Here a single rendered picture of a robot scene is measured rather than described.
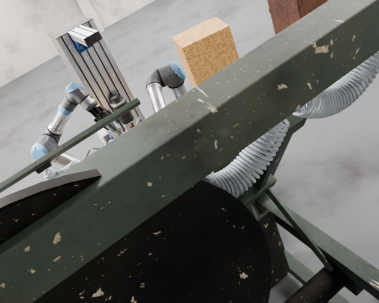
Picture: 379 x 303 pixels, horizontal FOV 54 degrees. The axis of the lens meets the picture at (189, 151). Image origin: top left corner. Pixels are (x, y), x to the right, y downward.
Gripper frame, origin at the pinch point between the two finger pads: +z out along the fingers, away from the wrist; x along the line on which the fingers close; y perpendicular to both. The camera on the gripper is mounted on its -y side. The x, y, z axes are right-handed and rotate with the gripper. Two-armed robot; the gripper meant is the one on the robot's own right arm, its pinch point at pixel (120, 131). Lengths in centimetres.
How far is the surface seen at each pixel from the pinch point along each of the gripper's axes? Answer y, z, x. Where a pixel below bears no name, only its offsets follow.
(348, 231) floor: -67, 173, 50
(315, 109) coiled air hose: 121, 28, 64
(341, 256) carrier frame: 29, 121, 40
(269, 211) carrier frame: -6, 94, 26
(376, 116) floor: -172, 165, 149
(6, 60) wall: -756, -346, -266
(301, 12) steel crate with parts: -296, 49, 197
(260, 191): 14, 73, 32
